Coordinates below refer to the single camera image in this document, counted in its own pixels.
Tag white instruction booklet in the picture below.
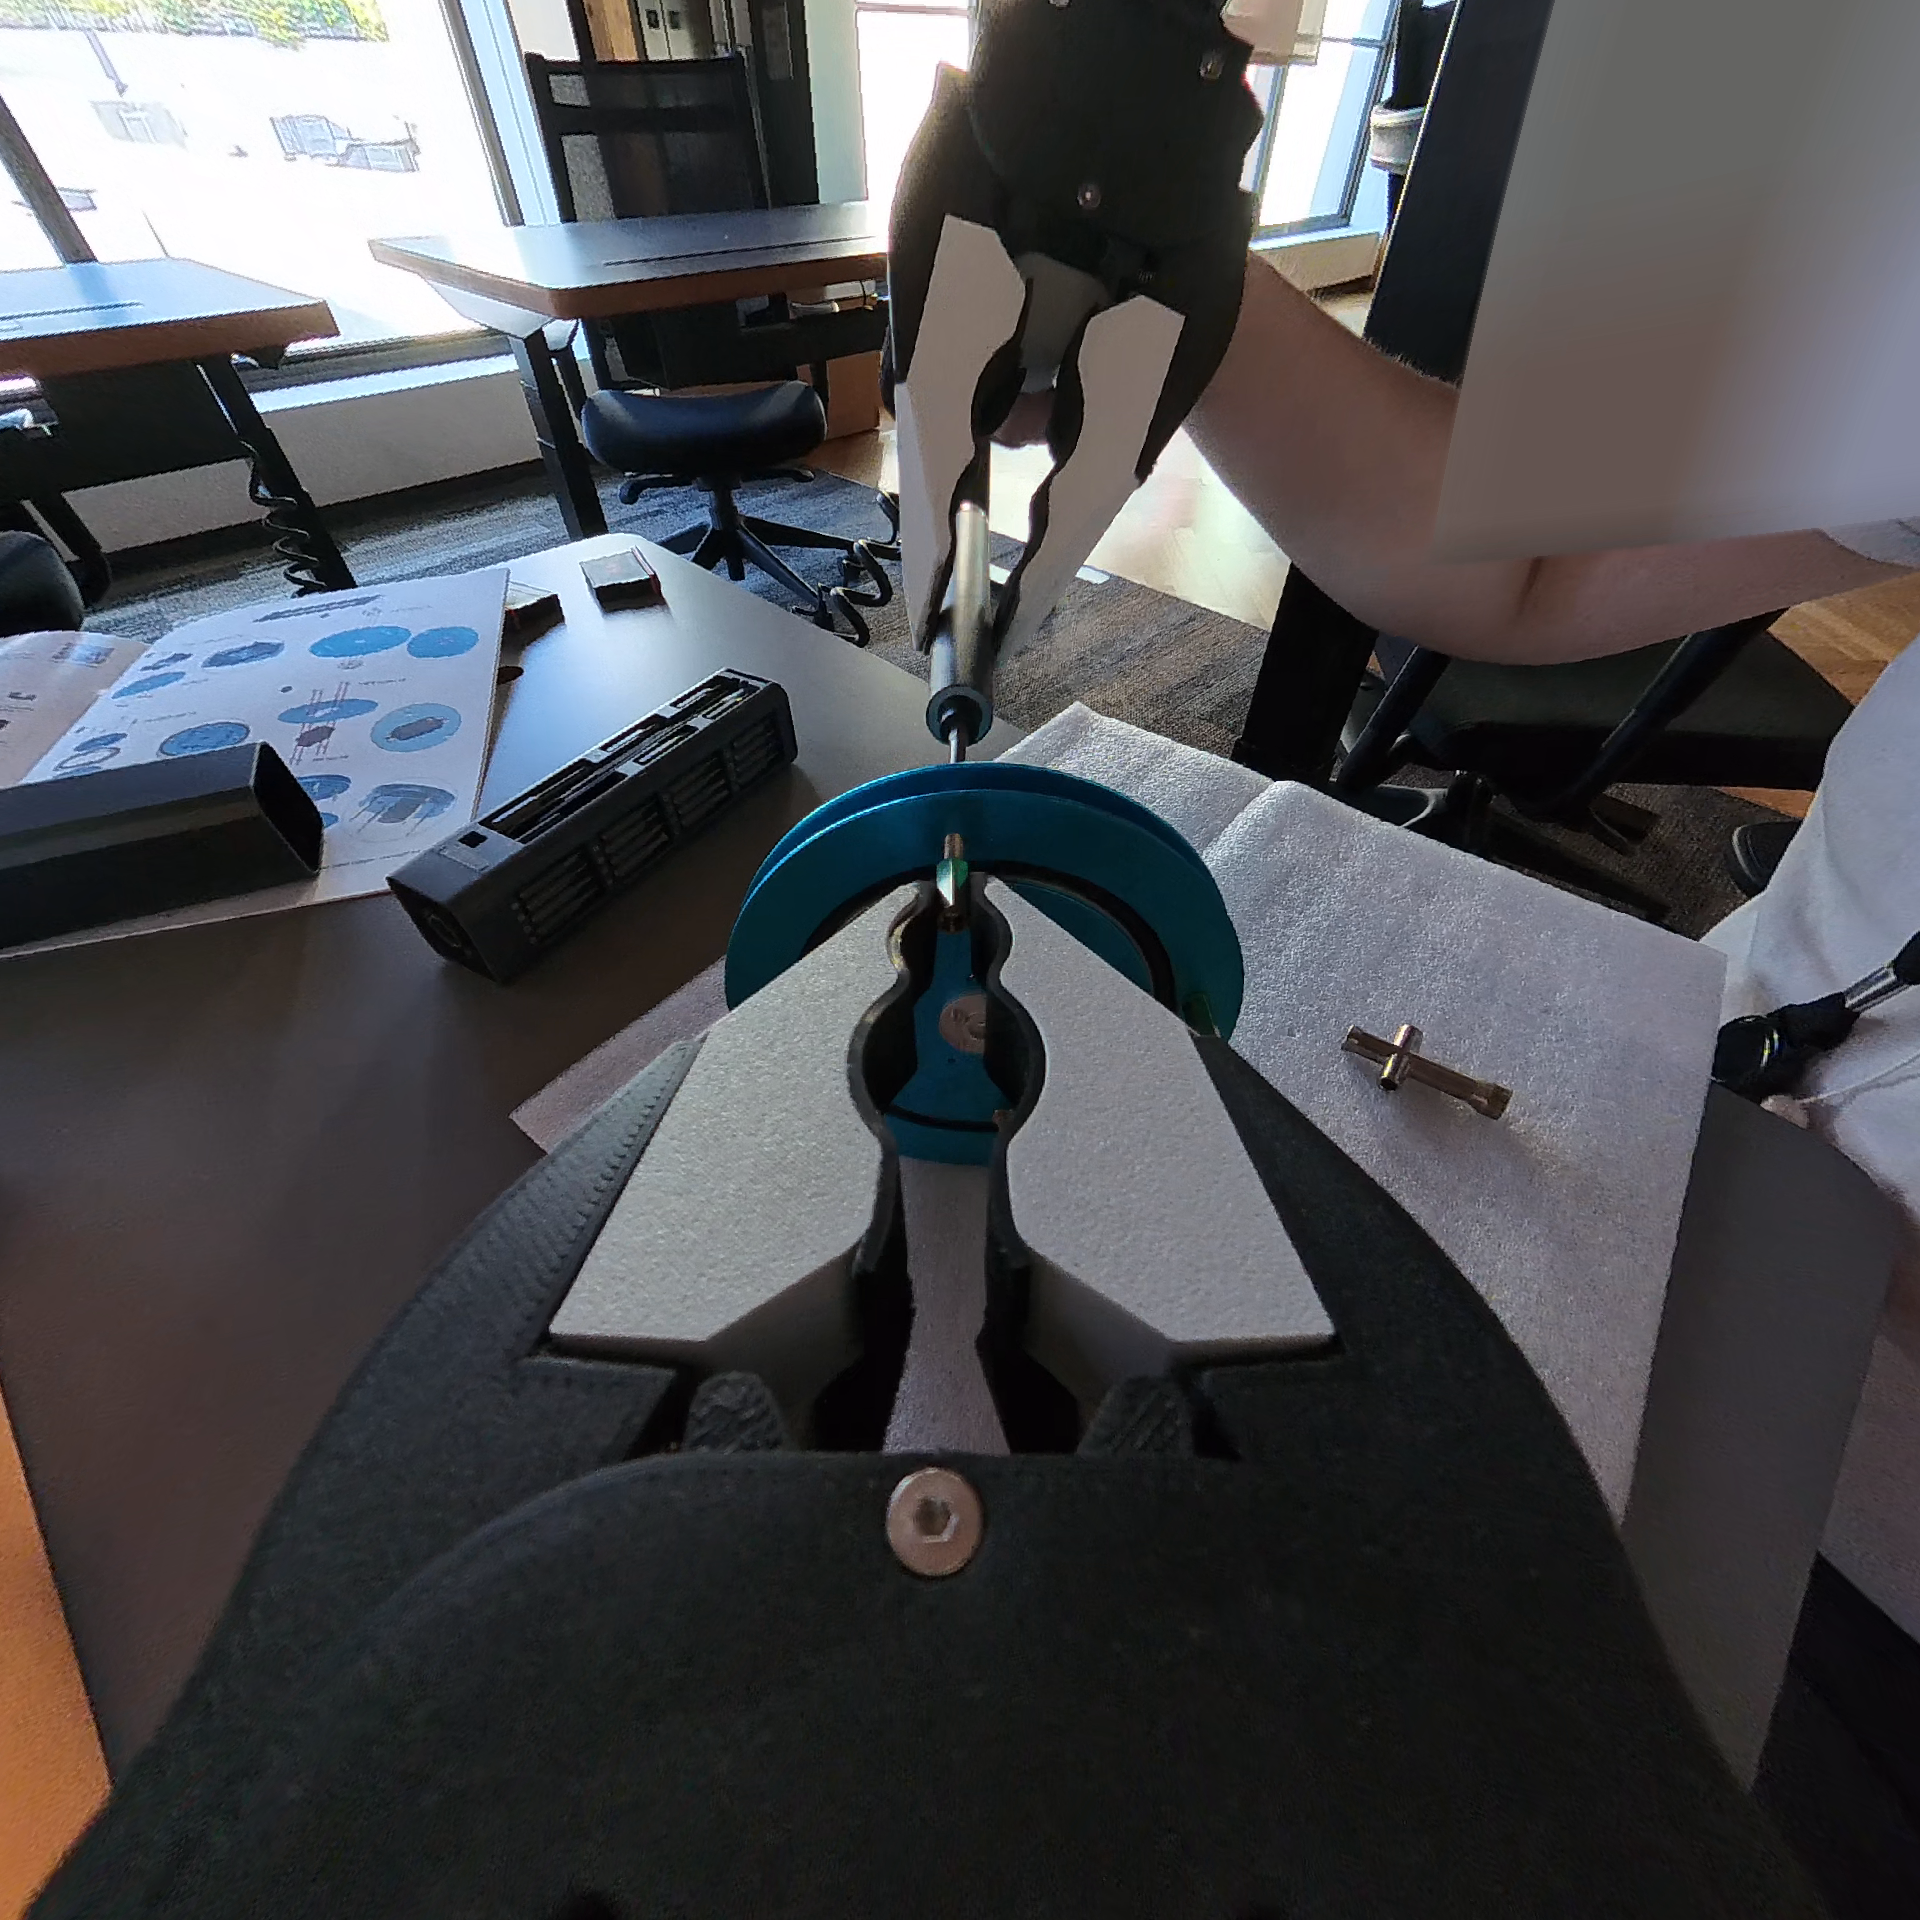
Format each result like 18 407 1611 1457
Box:
0 634 153 789

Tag black lanyard with clip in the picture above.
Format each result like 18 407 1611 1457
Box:
1713 931 1920 1097

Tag blue metal wheel assembly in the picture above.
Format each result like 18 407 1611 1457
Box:
722 761 1248 1169

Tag white foam sheet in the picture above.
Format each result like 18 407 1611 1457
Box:
511 703 1728 1517

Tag black saddle stool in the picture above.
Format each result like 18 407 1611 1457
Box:
577 380 904 646

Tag person's right forearm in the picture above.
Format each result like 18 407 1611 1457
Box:
1184 257 1920 663

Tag black office chair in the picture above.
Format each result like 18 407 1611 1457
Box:
1335 614 1801 923
0 532 90 641

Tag person's white shirt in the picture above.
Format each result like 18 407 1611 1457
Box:
1711 637 1920 1636

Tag grey electric screwdriver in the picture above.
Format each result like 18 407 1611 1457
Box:
921 503 1002 771

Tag coiled cable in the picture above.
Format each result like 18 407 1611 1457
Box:
825 497 906 646
247 450 326 594

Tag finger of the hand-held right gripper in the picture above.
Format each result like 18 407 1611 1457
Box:
891 214 1033 657
1009 287 1191 646

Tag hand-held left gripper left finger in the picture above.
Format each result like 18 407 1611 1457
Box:
549 879 918 1449

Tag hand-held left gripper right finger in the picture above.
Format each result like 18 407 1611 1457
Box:
971 879 1339 1449

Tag person's dark pants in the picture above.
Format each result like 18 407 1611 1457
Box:
1757 1559 1920 1920

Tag dark grey desk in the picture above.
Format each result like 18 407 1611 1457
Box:
0 532 1899 1787

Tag black rectangular sleeve case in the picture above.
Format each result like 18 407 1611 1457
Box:
0 742 326 951

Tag instruction sheet with blue circles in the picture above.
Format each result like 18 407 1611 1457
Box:
23 567 513 902

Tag metal cross wrench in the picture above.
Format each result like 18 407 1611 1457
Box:
1339 1019 1514 1124

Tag black high-back chair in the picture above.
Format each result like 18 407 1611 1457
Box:
527 52 819 220

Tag orange cardboard box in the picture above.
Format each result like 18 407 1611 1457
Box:
0 1394 115 1920

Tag black screwdriver bit holder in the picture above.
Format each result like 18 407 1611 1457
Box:
386 671 801 985

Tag black desk leg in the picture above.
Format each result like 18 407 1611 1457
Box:
1238 0 1555 781

